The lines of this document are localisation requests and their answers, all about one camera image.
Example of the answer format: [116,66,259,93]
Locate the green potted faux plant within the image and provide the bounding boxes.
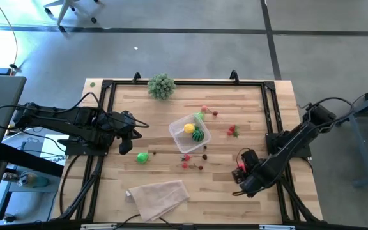
[147,72,177,101]

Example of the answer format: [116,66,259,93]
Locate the striped watermelon toy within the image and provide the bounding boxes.
[192,128,206,142]

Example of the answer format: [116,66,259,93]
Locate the thin yellow cable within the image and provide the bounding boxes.
[0,0,19,70]

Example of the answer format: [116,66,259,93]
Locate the white-legged office chair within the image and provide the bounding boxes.
[42,0,101,33]

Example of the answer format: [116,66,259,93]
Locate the teal bottle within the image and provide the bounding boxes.
[1,171,50,189]

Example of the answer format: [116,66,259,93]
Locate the black aluminium table frame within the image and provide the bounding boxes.
[52,69,325,224]

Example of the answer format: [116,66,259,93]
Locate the grey metal table legs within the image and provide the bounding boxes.
[330,79,368,189]

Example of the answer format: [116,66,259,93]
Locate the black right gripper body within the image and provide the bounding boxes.
[243,161,270,196]

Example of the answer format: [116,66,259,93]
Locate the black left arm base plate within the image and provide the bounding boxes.
[57,137,109,157]

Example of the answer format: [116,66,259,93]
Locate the bright green pepper toy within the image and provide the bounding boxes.
[135,152,150,164]

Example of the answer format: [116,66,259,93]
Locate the clear plastic tupperware container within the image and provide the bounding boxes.
[168,113,212,155]

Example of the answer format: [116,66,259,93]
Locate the silver metal bracket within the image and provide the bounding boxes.
[80,223,118,230]
[259,224,296,230]

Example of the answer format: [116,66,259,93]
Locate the white printed sheet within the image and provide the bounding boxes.
[39,133,70,167]

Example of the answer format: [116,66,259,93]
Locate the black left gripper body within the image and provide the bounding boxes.
[106,110,137,141]

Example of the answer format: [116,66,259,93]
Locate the beige folded cloth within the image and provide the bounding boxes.
[125,180,190,222]

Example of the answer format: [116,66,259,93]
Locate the black table edge cable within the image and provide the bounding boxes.
[112,213,180,230]

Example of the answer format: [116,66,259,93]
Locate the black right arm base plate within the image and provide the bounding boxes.
[264,130,313,158]

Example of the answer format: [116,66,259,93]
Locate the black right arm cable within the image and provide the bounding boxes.
[296,96,355,127]

